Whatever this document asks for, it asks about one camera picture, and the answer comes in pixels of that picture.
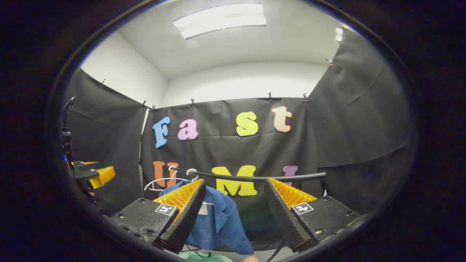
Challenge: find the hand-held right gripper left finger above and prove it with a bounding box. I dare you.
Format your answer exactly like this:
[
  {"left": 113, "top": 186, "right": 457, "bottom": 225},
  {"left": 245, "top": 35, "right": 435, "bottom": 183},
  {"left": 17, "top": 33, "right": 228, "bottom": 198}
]
[{"left": 109, "top": 178, "right": 207, "bottom": 254}]

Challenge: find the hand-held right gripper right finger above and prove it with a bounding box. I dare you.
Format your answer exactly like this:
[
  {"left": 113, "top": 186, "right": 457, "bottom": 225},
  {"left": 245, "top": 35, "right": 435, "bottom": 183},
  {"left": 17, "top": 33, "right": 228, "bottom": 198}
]
[{"left": 265, "top": 177, "right": 361, "bottom": 253}]

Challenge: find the blue knit garment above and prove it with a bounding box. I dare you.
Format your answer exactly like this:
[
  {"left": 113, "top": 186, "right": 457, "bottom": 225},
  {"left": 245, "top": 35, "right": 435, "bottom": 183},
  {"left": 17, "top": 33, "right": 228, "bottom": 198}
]
[{"left": 159, "top": 180, "right": 254, "bottom": 255}]

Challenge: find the green laundry hamper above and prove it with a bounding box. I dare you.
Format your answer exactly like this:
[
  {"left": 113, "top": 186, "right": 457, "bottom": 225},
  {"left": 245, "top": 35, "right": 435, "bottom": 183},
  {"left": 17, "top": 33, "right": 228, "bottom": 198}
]
[{"left": 178, "top": 246, "right": 234, "bottom": 262}]

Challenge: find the large ceiling light panel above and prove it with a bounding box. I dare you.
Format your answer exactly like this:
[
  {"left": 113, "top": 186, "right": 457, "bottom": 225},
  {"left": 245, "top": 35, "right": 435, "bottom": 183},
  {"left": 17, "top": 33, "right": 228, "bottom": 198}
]
[{"left": 173, "top": 4, "right": 267, "bottom": 40}]

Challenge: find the black clothes rail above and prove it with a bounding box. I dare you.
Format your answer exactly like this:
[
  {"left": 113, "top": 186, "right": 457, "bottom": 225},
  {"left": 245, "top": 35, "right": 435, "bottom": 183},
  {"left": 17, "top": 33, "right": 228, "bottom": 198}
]
[{"left": 163, "top": 166, "right": 327, "bottom": 182}]

